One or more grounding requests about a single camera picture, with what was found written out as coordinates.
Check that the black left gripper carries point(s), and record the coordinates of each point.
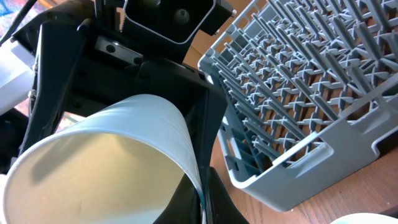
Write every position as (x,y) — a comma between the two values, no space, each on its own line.
(72,76)

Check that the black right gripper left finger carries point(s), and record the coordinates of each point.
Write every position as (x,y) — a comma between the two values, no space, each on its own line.
(183,207)

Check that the blue bowl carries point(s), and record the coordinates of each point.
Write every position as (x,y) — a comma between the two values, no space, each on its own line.
(365,218)

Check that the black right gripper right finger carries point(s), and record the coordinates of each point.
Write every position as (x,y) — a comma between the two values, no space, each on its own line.
(220,209)

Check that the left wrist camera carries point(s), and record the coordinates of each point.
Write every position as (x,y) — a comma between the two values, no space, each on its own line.
(160,28)

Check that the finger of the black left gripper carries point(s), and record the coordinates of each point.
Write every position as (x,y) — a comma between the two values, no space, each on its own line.
(204,120)

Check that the small pale green bowl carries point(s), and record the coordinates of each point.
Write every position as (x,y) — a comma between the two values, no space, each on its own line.
(119,165)

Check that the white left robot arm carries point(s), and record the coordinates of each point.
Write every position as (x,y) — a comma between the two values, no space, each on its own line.
(17,80)

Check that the grey dishwasher rack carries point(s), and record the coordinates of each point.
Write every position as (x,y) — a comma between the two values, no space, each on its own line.
(311,87)

